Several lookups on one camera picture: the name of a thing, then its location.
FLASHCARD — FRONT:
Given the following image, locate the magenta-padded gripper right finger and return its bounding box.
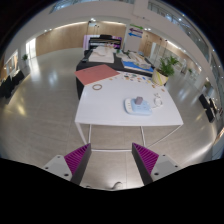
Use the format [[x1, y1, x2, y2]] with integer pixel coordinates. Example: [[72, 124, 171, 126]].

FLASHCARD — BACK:
[[131, 142, 183, 186]]

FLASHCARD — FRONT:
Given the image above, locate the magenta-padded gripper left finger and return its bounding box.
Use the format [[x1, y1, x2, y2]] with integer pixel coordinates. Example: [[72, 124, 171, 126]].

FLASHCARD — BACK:
[[42, 143, 92, 186]]

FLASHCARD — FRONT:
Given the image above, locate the group of dark chairs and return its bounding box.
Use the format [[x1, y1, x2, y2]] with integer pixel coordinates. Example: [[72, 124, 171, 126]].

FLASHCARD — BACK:
[[0, 69, 26, 98], [198, 93, 218, 123]]

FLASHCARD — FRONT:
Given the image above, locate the potted plant in striped pot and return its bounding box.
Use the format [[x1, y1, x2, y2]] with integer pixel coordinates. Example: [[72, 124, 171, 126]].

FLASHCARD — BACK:
[[151, 55, 181, 86]]

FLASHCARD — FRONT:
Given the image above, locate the flat pink-red mat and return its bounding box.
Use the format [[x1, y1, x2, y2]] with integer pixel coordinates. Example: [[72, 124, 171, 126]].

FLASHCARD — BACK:
[[74, 64, 121, 86]]

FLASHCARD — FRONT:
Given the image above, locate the blue flat board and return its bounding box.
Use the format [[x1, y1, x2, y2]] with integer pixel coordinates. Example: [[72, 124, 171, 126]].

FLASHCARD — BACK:
[[121, 59, 155, 74]]

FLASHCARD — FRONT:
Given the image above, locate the white architectural model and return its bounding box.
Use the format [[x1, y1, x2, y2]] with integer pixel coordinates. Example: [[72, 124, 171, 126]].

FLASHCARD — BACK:
[[88, 45, 116, 64]]

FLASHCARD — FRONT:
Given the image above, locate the purple-lit display screen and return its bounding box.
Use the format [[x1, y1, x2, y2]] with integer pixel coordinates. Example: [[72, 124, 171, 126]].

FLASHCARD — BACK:
[[83, 34, 123, 51]]

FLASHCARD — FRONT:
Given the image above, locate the direction sign with arrows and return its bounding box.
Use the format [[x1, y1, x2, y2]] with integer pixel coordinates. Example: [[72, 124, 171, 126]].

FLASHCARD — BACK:
[[128, 23, 145, 39]]

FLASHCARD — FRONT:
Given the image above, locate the coiled white cable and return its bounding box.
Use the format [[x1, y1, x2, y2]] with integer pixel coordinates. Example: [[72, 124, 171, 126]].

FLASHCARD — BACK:
[[152, 92, 165, 109]]

